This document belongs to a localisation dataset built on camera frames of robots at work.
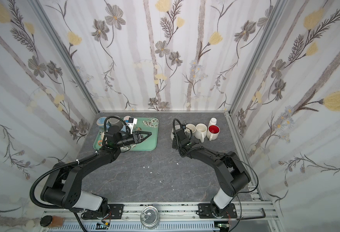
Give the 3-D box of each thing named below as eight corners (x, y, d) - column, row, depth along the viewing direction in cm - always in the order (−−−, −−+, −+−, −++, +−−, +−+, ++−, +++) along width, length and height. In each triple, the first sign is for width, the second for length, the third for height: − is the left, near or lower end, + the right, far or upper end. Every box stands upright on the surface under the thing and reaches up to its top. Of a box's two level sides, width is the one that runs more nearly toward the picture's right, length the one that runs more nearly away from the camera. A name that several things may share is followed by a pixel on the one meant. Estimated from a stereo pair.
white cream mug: (195, 143, 104) (197, 136, 97) (194, 130, 111) (195, 123, 104) (206, 143, 104) (208, 136, 97) (204, 130, 111) (206, 123, 104)
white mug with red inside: (207, 142, 104) (209, 136, 98) (204, 131, 110) (206, 124, 105) (219, 142, 104) (222, 137, 98) (216, 131, 111) (218, 124, 105)
